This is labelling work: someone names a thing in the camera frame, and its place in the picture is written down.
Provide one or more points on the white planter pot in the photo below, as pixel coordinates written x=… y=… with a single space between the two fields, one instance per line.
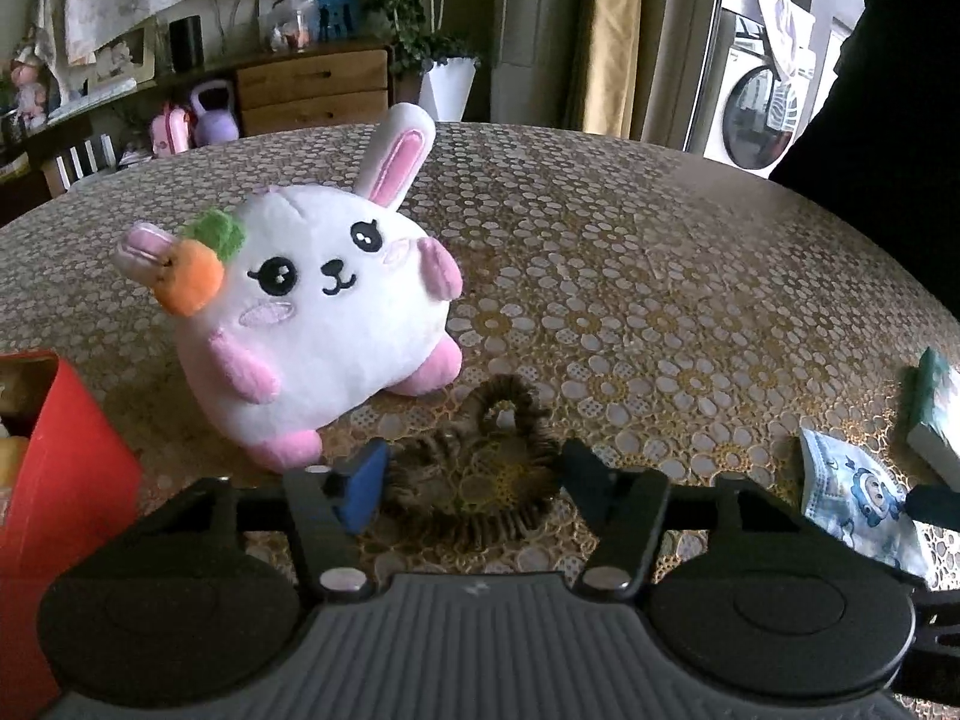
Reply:
x=446 y=90

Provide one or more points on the small doll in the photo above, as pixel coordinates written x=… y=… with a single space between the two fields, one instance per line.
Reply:
x=30 y=90

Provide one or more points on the cartoon print tissue pack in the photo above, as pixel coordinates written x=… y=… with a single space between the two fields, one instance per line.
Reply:
x=937 y=420

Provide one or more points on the white bunny plush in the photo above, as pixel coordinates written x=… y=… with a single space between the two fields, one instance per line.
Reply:
x=330 y=292

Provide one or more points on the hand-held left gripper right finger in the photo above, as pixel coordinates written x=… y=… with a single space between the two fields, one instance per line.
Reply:
x=583 y=481

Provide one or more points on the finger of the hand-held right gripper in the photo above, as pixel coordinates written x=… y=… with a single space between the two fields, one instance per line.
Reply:
x=937 y=502

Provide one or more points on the white picture frame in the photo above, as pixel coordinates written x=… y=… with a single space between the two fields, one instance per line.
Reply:
x=118 y=56

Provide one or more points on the white washing machine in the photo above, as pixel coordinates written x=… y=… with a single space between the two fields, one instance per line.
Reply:
x=757 y=90

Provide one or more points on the red box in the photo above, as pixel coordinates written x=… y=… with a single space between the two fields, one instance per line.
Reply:
x=60 y=510

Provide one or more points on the yellow curtain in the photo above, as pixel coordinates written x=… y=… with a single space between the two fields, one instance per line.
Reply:
x=611 y=37

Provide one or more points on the blue cartoon face mask pack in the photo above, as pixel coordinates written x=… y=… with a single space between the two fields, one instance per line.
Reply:
x=862 y=502

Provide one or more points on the blue toy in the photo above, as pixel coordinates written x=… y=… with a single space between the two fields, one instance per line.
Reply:
x=334 y=7

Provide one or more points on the pink toy backpack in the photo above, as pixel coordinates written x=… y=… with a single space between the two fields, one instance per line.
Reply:
x=171 y=133

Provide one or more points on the purple kettlebell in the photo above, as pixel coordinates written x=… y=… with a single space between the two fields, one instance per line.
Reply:
x=214 y=120

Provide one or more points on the black cylinder speaker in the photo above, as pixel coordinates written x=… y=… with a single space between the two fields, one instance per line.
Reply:
x=187 y=43

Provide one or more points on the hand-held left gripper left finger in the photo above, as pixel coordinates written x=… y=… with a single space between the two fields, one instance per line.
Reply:
x=367 y=486

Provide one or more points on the white chair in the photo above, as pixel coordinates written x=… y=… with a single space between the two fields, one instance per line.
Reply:
x=79 y=161

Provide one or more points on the clear bag of toys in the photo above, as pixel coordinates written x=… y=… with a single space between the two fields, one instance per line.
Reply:
x=289 y=22

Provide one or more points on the green leafy plant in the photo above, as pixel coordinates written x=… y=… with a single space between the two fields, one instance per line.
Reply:
x=409 y=15

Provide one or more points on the person in black clothing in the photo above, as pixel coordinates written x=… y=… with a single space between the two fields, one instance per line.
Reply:
x=885 y=90

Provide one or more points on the wooden drawer cabinet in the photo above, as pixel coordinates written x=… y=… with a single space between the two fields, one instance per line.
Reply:
x=315 y=90

